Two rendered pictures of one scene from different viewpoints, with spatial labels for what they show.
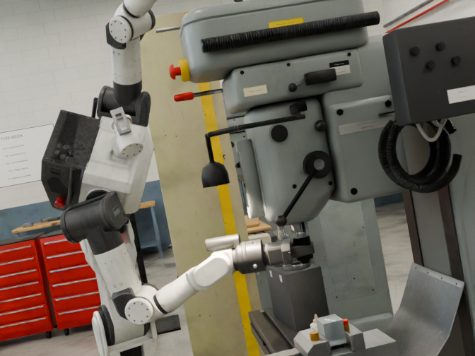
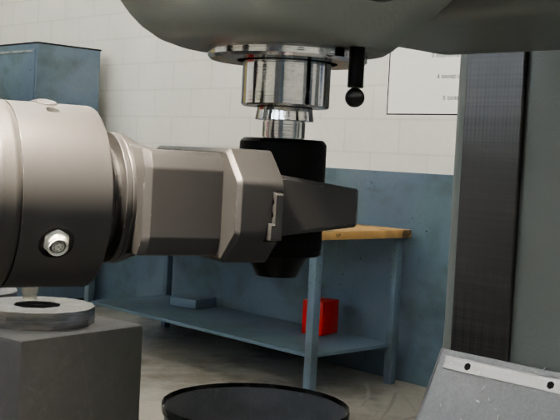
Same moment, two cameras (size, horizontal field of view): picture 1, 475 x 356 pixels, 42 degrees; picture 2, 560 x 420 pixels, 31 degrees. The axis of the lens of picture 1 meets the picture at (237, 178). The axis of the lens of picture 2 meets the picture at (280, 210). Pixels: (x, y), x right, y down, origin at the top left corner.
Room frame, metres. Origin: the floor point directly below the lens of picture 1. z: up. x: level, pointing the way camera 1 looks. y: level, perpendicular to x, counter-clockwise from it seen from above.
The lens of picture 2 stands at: (1.24, 0.18, 1.25)
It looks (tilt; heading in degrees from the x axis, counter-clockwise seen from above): 3 degrees down; 324
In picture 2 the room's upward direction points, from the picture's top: 3 degrees clockwise
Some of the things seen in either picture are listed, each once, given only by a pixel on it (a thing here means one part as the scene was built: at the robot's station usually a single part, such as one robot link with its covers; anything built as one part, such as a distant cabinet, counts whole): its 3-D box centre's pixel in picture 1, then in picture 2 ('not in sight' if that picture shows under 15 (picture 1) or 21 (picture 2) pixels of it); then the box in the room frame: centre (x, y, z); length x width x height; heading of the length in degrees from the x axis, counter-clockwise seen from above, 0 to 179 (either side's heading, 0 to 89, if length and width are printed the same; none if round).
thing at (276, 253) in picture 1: (270, 254); (119, 202); (1.69, -0.05, 1.23); 0.13 x 0.12 x 0.10; 173
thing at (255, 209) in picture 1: (249, 179); not in sight; (1.67, -0.03, 1.45); 0.04 x 0.04 x 0.21; 8
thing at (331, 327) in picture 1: (331, 330); not in sight; (1.53, -0.16, 1.04); 0.06 x 0.05 x 0.06; 10
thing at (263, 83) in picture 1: (288, 82); not in sight; (1.69, -0.18, 1.68); 0.34 x 0.24 x 0.10; 98
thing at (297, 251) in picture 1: (302, 251); (307, 207); (1.65, -0.14, 1.23); 0.06 x 0.02 x 0.03; 83
